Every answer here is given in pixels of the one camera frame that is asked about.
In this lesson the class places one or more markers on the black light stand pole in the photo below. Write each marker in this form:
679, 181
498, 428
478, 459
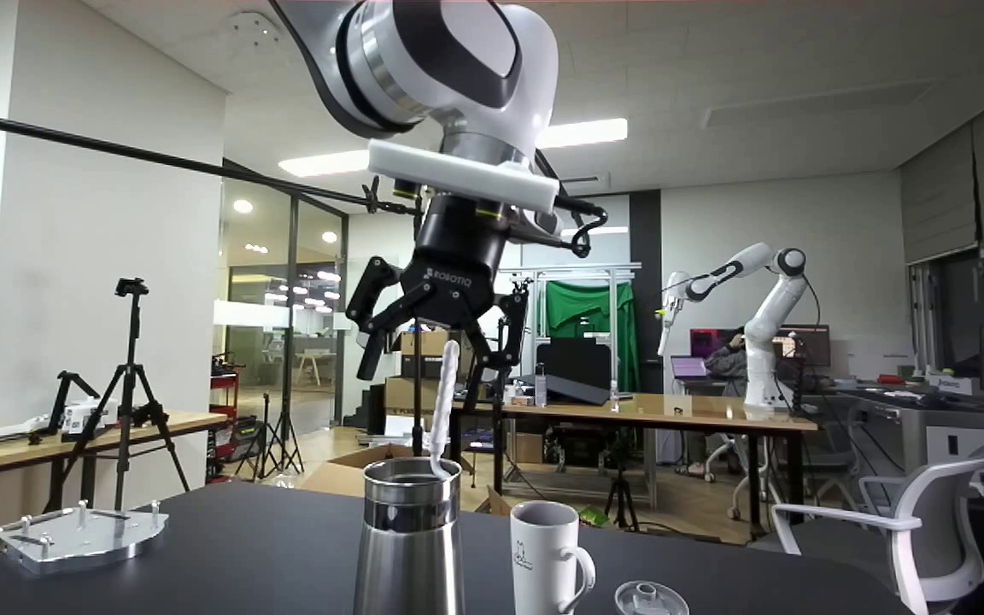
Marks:
417, 397

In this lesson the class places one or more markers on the black camera tripod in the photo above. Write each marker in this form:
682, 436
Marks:
131, 376

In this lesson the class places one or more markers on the black flat screen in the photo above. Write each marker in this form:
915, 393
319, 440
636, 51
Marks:
576, 369

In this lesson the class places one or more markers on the long ceiling light panel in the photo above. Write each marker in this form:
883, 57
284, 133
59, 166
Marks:
588, 132
323, 163

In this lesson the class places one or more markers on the green cloth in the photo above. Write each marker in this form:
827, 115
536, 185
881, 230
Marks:
588, 311

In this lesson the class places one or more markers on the white backdrop frame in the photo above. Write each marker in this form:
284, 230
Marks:
582, 271

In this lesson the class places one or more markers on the grey roller blinds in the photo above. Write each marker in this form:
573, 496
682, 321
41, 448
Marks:
972, 181

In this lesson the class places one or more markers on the wooden table black legs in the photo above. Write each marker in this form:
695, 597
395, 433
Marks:
651, 410

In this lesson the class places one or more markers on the clear acrylic tray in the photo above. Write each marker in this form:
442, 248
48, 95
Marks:
69, 534

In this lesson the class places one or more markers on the long wooden bench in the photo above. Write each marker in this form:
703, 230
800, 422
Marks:
16, 453

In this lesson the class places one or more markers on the grey white desk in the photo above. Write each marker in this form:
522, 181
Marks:
925, 440

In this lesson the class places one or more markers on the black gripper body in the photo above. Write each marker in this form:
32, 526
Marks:
458, 260

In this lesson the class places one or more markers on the white ceramic mug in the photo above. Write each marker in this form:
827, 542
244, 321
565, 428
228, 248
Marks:
546, 559

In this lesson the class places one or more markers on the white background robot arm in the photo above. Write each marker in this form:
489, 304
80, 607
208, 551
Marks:
767, 329

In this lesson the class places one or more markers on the black boom pole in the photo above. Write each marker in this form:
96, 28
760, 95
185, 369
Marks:
84, 139

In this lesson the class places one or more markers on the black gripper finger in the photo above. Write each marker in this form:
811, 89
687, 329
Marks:
506, 329
369, 310

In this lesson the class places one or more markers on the laptop with purple screen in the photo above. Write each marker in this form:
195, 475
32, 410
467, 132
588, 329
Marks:
693, 366

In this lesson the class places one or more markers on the clear glass lid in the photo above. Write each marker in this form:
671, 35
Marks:
651, 600

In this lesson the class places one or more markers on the silver metal flask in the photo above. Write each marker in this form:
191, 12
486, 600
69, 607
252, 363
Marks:
407, 547

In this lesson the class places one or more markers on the white office chair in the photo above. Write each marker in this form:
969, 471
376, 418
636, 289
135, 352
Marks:
949, 523

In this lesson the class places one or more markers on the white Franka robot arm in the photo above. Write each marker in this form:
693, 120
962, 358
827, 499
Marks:
436, 57

